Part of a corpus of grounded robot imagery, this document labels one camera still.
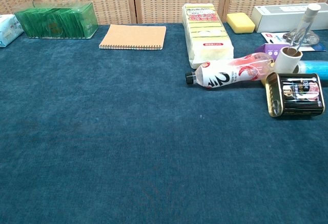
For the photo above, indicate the transparent test tube white cap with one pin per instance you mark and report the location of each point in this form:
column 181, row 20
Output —
column 304, row 25

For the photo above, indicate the white red plastic drink bottle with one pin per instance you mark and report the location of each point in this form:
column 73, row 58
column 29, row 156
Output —
column 225, row 74

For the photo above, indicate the correction tape blister pack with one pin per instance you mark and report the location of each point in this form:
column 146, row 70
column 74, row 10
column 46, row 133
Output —
column 275, row 38

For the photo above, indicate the blue cylindrical roll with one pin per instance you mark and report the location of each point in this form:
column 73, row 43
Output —
column 315, row 69

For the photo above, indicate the blue velvet tablecloth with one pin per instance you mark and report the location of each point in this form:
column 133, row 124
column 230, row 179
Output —
column 115, row 131

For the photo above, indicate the small purple box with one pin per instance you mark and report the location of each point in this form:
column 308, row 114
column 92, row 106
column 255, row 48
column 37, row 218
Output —
column 267, row 51

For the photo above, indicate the black gold meat can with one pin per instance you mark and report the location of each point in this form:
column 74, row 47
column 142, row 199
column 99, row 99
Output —
column 294, row 96

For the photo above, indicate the yellow green sponge multipack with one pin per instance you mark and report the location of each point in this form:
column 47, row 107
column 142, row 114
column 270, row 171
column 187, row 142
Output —
column 207, row 37

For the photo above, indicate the clear box of green packets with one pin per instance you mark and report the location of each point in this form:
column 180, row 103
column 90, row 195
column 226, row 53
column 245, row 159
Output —
column 56, row 21

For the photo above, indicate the yellow sponge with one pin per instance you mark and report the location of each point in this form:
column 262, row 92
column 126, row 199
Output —
column 241, row 22

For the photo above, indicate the light blue wet wipes pack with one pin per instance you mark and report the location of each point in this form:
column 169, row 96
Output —
column 9, row 30

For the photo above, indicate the white rectangular carton box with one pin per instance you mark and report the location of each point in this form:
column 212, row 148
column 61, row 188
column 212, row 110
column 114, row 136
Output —
column 279, row 16

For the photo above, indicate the brown spiral notebook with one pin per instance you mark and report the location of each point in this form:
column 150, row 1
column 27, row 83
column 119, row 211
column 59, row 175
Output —
column 133, row 36

